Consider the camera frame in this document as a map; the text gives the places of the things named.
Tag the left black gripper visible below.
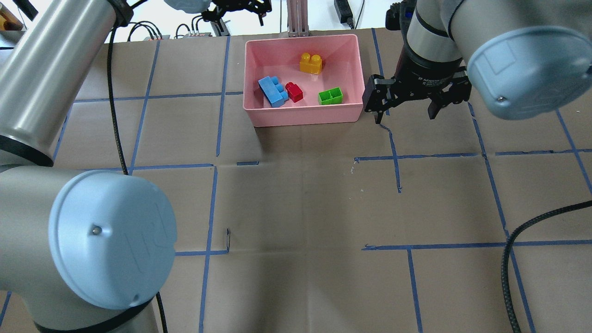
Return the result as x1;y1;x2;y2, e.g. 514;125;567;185
201;0;272;26

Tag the black corrugated cable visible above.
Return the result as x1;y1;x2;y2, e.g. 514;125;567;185
501;200;592;333

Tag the pink plastic box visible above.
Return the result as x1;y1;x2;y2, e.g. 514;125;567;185
243;34;364;127

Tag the blue toy block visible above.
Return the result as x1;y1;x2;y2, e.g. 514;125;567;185
258;76;289;108

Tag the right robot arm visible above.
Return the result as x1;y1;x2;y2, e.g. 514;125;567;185
362;0;592;124

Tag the red toy block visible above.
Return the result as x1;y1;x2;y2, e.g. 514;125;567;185
285;82;304;103

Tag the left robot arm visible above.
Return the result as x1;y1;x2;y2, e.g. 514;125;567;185
1;0;176;333

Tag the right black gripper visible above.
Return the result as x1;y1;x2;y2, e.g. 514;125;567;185
362;44;472;124

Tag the green toy block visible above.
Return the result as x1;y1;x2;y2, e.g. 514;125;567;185
318;87;343;105

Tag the yellow toy block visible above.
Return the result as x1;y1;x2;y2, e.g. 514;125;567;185
299;52;323;74

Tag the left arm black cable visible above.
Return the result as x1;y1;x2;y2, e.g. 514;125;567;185
107;25;169;333

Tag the aluminium frame post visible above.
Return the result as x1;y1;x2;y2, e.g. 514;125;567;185
287;0;309;37

